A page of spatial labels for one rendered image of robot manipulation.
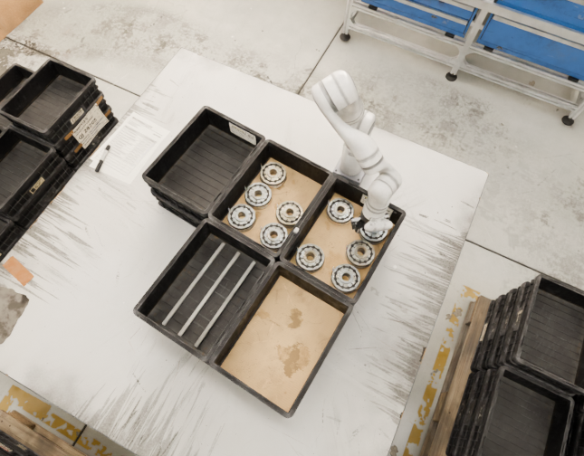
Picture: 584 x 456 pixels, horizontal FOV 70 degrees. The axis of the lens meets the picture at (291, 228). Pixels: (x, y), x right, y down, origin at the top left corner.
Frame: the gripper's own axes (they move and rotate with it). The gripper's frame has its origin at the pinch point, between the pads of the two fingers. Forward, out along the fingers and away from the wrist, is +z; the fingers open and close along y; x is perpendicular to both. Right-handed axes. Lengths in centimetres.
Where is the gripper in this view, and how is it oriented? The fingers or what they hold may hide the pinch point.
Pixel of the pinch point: (365, 228)
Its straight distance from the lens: 154.2
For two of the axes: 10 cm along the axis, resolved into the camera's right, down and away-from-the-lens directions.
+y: -9.9, 1.2, -0.8
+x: 1.4, 9.0, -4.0
